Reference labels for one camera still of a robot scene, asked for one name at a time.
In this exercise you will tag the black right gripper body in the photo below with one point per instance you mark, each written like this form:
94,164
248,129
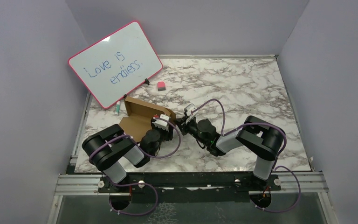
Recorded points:
193,130

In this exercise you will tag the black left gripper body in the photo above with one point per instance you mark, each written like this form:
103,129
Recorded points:
164,135

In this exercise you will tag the brown cardboard box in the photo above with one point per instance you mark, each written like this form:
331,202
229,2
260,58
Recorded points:
139,115

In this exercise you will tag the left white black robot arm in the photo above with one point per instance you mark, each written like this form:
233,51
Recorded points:
107,147

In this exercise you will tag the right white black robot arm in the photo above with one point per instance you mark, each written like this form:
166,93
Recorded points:
259,136

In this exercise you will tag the pink whiteboard eraser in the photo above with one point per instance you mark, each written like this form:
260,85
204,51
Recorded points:
161,86

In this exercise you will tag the green white glue stick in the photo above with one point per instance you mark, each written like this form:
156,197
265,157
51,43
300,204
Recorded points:
117,108

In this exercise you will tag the pink framed whiteboard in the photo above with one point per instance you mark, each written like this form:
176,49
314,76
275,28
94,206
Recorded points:
117,64

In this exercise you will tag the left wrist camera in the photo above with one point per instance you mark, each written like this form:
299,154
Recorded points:
161,122

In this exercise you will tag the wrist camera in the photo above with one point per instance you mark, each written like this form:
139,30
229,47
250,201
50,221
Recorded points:
188,111
161,122

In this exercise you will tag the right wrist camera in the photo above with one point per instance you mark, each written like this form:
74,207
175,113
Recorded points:
188,111

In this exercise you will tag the black metal base rail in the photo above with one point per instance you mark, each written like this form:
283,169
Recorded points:
189,187

